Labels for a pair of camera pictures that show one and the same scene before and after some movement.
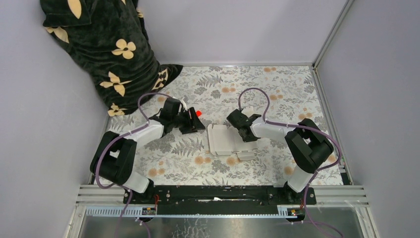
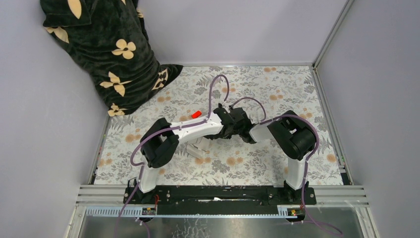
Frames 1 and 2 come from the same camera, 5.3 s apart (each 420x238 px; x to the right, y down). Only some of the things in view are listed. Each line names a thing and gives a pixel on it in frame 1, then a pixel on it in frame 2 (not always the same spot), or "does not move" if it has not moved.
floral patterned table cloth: [286, 95] does not move
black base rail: [215, 195] does not move
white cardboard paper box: [225, 140] -> [197, 147]
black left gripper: [193, 125] -> [209, 137]
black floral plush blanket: [110, 39] does not move
